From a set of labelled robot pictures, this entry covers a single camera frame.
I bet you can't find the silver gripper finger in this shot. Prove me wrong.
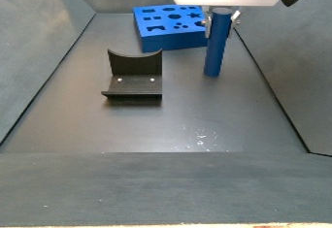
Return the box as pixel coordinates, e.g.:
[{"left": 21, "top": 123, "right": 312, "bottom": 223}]
[
  {"left": 227, "top": 10, "right": 241, "bottom": 38},
  {"left": 201, "top": 16, "right": 211, "bottom": 39}
]

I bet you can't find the blue cylinder peg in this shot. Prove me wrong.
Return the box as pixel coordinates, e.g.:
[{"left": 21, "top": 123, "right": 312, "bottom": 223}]
[{"left": 203, "top": 8, "right": 231, "bottom": 77}]

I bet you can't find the blue shape-sorting board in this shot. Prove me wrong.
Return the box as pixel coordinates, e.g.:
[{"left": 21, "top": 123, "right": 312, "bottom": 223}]
[{"left": 132, "top": 5, "right": 207, "bottom": 52}]

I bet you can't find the black curved holder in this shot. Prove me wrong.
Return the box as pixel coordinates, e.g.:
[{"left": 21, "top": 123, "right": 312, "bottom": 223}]
[{"left": 101, "top": 50, "right": 162, "bottom": 98}]

